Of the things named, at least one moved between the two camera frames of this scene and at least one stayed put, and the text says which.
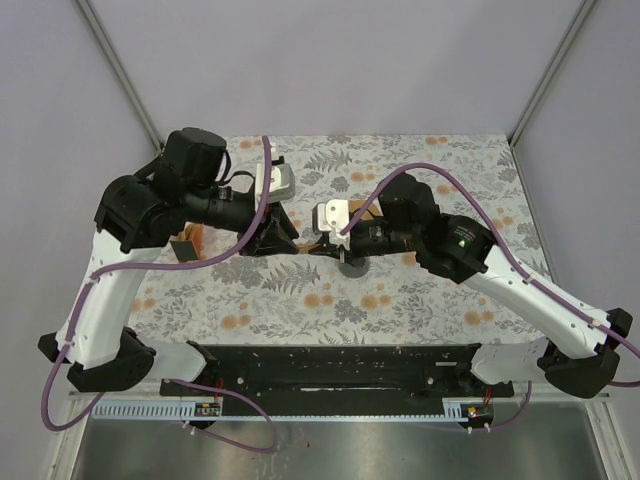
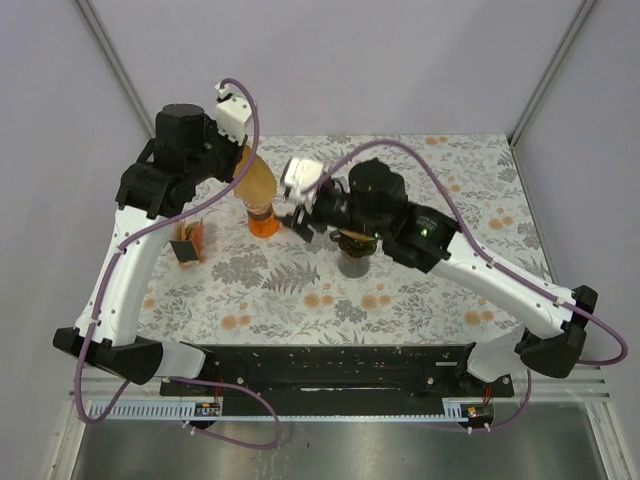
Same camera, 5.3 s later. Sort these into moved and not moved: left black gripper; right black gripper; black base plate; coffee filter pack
Moved: right black gripper; left black gripper
Not moved: coffee filter pack; black base plate
